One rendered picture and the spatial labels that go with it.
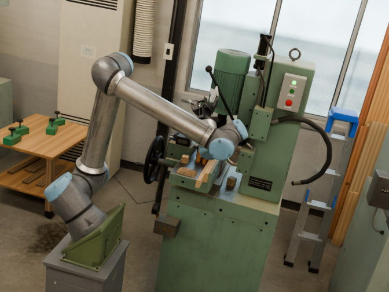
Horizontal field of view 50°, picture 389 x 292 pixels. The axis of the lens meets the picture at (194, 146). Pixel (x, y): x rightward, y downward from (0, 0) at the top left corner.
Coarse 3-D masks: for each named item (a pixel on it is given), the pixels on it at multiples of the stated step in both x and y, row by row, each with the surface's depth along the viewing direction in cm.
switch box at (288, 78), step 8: (288, 80) 190; (296, 80) 189; (304, 80) 189; (288, 88) 192; (296, 88) 191; (280, 96) 194; (288, 96) 193; (296, 96) 192; (280, 104) 195; (296, 104) 193
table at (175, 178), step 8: (168, 160) 233; (176, 160) 232; (192, 160) 228; (224, 160) 243; (176, 168) 217; (192, 168) 220; (200, 168) 221; (176, 176) 211; (184, 176) 210; (216, 176) 227; (176, 184) 212; (184, 184) 211; (192, 184) 210; (208, 184) 207
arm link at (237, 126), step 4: (236, 120) 170; (228, 124) 171; (232, 124) 170; (236, 124) 168; (240, 124) 170; (220, 128) 174; (224, 128) 168; (228, 128) 166; (232, 128) 167; (236, 128) 168; (240, 128) 168; (244, 128) 173; (236, 132) 166; (240, 132) 167; (244, 132) 170; (240, 136) 168; (244, 136) 169; (240, 140) 170
